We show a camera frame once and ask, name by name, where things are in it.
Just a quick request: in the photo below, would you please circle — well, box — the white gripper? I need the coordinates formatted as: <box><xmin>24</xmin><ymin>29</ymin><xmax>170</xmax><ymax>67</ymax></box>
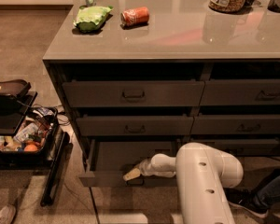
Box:
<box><xmin>123</xmin><ymin>159</ymin><xmax>154</xmax><ymax>181</ymax></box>

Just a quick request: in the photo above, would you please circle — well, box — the drawer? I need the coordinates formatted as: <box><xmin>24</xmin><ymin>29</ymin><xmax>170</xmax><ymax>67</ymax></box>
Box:
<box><xmin>200</xmin><ymin>79</ymin><xmax>280</xmax><ymax>106</ymax></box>
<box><xmin>76</xmin><ymin>116</ymin><xmax>193</xmax><ymax>136</ymax></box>
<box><xmin>79</xmin><ymin>136</ymin><xmax>182</xmax><ymax>188</ymax></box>
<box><xmin>63</xmin><ymin>80</ymin><xmax>204</xmax><ymax>107</ymax></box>
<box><xmin>191</xmin><ymin>115</ymin><xmax>280</xmax><ymax>134</ymax></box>
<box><xmin>192</xmin><ymin>139</ymin><xmax>280</xmax><ymax>157</ymax></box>

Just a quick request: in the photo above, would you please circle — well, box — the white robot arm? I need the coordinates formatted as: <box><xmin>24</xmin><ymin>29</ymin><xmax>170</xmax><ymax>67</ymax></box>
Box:
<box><xmin>123</xmin><ymin>143</ymin><xmax>244</xmax><ymax>224</ymax></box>

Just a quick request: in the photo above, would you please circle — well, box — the grey drawer cabinet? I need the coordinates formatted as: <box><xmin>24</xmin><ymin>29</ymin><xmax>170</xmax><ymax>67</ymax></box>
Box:
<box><xmin>42</xmin><ymin>0</ymin><xmax>280</xmax><ymax>173</ymax></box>

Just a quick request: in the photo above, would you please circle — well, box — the black bar on floor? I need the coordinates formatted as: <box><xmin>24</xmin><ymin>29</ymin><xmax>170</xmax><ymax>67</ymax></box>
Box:
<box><xmin>40</xmin><ymin>132</ymin><xmax>69</xmax><ymax>206</ymax></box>

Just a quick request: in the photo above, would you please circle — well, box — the black bin of items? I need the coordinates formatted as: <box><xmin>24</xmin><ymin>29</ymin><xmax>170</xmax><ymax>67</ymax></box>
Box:
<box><xmin>0</xmin><ymin>107</ymin><xmax>59</xmax><ymax>167</ymax></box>

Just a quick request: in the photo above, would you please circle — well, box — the orange fruit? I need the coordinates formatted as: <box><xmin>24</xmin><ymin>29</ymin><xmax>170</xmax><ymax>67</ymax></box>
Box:
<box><xmin>24</xmin><ymin>144</ymin><xmax>38</xmax><ymax>152</ymax></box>

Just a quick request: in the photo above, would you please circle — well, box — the black sneaker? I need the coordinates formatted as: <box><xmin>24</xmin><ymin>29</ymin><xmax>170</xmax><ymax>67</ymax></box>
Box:
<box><xmin>226</xmin><ymin>189</ymin><xmax>269</xmax><ymax>218</ymax></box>

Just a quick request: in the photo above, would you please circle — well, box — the white sneaker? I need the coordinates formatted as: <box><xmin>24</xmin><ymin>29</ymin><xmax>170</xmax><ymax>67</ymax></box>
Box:
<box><xmin>0</xmin><ymin>204</ymin><xmax>16</xmax><ymax>224</ymax></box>

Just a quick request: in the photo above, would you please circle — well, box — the black tray with brown pouch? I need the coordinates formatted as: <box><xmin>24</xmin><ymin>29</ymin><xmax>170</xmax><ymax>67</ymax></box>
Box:
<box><xmin>0</xmin><ymin>79</ymin><xmax>37</xmax><ymax>135</ymax></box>

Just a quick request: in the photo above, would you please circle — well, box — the orange soda can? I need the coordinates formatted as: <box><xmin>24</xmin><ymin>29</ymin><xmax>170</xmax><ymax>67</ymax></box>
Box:
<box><xmin>120</xmin><ymin>7</ymin><xmax>149</xmax><ymax>27</ymax></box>

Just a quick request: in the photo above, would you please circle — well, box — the green chip bag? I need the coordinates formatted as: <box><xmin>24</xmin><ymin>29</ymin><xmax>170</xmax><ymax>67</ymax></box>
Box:
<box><xmin>73</xmin><ymin>6</ymin><xmax>113</xmax><ymax>33</ymax></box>

